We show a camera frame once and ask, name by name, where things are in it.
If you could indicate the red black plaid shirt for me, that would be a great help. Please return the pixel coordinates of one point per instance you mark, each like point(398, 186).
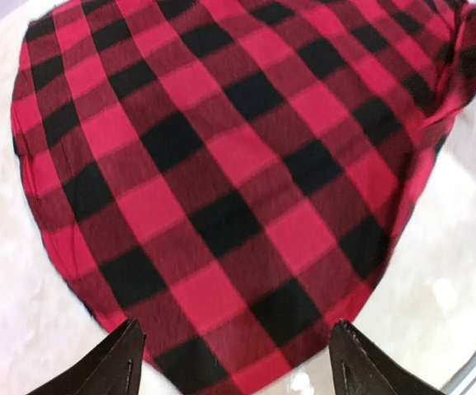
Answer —
point(233, 174)

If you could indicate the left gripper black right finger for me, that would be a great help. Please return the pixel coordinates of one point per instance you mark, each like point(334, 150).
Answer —
point(360, 367)

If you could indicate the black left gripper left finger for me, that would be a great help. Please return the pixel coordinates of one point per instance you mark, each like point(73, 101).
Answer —
point(112, 367)

